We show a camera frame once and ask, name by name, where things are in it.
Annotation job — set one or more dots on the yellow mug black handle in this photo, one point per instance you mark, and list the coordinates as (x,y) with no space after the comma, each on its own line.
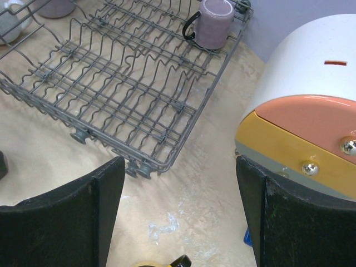
(181,261)

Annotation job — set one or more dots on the purple mug black handle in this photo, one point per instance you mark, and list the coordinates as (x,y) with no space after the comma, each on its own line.
(210,26)

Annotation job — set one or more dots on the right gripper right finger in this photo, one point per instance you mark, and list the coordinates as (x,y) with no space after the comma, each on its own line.
(293,225)

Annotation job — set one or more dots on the white round drawer cabinet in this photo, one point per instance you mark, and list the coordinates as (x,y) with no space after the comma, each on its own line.
(300,121)

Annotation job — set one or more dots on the grey wire dish rack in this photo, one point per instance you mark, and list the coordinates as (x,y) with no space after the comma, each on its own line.
(119,73)

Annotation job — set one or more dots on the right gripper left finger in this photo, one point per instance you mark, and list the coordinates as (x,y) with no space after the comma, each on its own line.
(71,225)

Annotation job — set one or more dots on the lavender mug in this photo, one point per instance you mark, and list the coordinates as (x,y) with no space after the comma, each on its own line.
(54,9)

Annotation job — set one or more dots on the white mug black handle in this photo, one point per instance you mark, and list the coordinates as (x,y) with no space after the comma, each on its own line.
(3,165)

